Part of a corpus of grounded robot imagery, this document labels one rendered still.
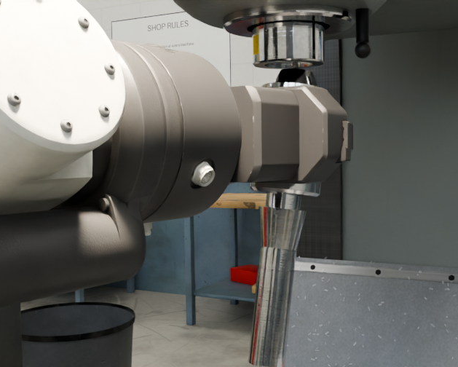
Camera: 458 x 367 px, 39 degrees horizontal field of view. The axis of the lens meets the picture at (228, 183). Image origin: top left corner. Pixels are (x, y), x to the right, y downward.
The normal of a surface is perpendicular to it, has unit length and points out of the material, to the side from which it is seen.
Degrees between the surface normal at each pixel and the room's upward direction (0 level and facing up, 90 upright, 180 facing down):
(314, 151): 90
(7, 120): 104
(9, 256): 75
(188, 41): 90
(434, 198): 90
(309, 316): 64
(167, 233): 90
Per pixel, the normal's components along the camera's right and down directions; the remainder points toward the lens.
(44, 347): -0.16, 0.12
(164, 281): -0.48, 0.05
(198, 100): 0.73, -0.33
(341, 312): -0.44, -0.38
